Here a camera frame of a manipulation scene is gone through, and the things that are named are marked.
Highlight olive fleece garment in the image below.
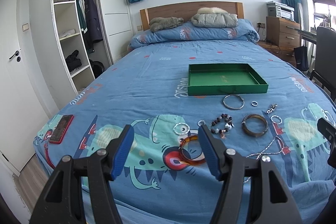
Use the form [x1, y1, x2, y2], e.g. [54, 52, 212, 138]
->
[149, 16, 184, 32]

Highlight grey puffer jacket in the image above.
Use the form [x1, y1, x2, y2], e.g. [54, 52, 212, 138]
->
[191, 7, 238, 28]

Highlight silver twisted bracelet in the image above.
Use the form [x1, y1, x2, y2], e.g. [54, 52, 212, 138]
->
[172, 122, 190, 136]

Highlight dark chair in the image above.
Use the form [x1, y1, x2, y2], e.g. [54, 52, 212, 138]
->
[309, 26, 336, 101]

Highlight red smartphone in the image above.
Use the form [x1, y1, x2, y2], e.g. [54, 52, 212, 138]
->
[49, 115, 74, 144]

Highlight white door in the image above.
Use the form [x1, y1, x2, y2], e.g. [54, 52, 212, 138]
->
[1, 0, 47, 175]

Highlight dark brown bangle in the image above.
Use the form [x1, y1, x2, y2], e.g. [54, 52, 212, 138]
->
[241, 114, 269, 138]

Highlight silver chain wristwatch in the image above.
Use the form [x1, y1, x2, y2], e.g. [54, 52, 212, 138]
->
[266, 104, 277, 114]

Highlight folded blue duvet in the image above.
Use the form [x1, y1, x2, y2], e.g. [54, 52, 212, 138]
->
[127, 19, 260, 51]

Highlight blue dinosaur bed sheet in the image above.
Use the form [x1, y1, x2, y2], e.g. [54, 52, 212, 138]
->
[33, 40, 335, 223]

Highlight thin silver bangle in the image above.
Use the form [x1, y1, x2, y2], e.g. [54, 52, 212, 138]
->
[223, 94, 245, 110]

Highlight wooden headboard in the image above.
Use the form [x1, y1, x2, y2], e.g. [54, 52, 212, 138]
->
[139, 1, 244, 31]

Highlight twisted silver bangle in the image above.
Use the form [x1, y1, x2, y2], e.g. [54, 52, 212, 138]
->
[270, 115, 282, 125]

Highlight green jewelry tray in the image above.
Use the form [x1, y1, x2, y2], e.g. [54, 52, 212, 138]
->
[187, 63, 268, 96]

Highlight amber orange bangle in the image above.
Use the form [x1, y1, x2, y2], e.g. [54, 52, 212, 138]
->
[178, 135, 206, 166]

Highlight dark tote bag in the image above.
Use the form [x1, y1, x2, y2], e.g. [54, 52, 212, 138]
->
[294, 46, 309, 72]

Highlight hanging dark clothes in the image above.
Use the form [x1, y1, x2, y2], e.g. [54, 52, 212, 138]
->
[76, 0, 103, 54]

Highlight wooden drawer nightstand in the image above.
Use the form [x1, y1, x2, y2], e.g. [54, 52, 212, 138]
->
[266, 16, 301, 48]

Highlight white printer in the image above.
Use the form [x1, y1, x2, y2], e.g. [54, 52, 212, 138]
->
[266, 2, 294, 21]

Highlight dark beaded bracelet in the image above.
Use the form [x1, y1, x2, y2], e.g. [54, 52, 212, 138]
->
[209, 113, 235, 139]

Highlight white open wardrobe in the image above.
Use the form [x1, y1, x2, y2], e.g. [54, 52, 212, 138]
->
[53, 0, 132, 93]

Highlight silver chain necklace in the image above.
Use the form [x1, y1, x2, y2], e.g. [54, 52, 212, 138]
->
[243, 135, 285, 184]

